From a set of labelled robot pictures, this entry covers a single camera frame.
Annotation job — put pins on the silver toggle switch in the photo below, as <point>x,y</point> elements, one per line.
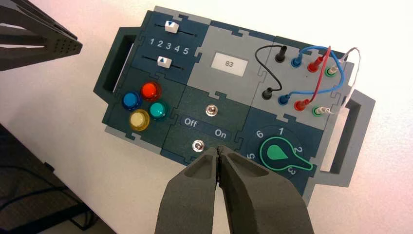
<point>211,110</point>
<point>197,146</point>

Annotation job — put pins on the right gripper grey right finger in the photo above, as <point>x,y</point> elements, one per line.
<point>258,203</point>

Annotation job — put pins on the white slider knob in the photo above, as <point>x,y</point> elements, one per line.
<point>164,61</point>
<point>171,27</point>

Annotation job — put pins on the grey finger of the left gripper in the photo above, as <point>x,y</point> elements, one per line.
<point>29,19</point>
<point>48,48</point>

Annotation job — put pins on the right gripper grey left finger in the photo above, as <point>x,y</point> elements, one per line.
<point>188,200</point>

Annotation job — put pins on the green-edged rotary knob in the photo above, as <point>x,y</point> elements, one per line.
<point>277,153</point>

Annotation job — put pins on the blue round push button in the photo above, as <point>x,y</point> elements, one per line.
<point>131,100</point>

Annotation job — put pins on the green round push button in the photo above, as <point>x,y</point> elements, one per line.
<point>158,110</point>

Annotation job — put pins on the red round push button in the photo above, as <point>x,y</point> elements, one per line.
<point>151,91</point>

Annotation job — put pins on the teal and grey control board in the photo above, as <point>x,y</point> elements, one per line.
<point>206,93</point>

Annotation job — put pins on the white number display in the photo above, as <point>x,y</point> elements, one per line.
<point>229,64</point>

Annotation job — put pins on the yellow round push button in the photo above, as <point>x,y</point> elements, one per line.
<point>139,120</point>

